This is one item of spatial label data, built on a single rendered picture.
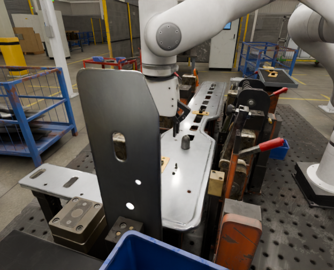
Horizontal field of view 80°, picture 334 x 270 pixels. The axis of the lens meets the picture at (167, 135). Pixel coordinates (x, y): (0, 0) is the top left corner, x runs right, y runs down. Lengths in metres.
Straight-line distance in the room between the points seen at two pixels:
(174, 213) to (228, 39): 7.27
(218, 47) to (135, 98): 7.36
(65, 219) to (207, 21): 0.46
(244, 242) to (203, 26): 0.35
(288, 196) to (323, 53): 0.62
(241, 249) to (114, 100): 0.24
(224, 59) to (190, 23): 7.25
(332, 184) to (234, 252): 0.87
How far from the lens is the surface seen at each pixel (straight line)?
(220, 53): 7.61
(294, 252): 0.91
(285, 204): 1.08
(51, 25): 4.88
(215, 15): 0.45
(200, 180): 0.59
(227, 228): 0.26
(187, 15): 0.41
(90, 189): 0.59
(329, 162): 1.07
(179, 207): 0.52
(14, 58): 7.88
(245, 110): 0.50
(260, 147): 0.55
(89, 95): 0.29
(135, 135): 0.28
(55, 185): 0.64
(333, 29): 0.65
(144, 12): 0.48
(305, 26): 0.71
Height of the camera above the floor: 1.38
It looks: 28 degrees down
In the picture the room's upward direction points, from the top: straight up
